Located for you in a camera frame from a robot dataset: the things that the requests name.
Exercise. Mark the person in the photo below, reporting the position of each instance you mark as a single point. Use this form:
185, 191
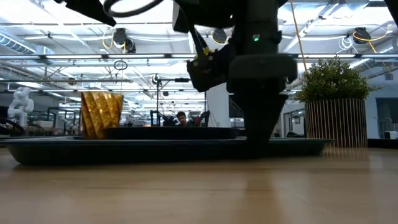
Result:
182, 119

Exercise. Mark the dark green plastic tray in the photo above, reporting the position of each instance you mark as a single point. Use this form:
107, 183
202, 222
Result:
124, 152

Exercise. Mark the white humanoid robot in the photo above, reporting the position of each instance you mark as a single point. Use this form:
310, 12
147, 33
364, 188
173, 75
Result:
21, 105

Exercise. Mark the black tripod stand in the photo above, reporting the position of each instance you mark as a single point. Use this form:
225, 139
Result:
157, 99

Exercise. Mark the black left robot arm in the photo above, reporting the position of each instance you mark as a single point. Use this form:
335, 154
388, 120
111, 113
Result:
90, 7

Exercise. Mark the black aluminium table frame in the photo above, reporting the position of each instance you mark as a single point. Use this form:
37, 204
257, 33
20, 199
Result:
382, 143

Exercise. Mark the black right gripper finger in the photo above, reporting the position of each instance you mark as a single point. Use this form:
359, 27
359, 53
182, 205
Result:
259, 121

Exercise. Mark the amber ribbed glass cup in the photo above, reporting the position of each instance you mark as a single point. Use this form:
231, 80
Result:
101, 115

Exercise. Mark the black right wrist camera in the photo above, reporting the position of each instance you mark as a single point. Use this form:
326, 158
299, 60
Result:
205, 73

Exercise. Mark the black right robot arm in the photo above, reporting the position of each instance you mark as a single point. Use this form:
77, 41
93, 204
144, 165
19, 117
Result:
255, 18

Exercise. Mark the potted plant in striped pot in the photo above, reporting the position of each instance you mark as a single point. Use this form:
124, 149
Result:
335, 124

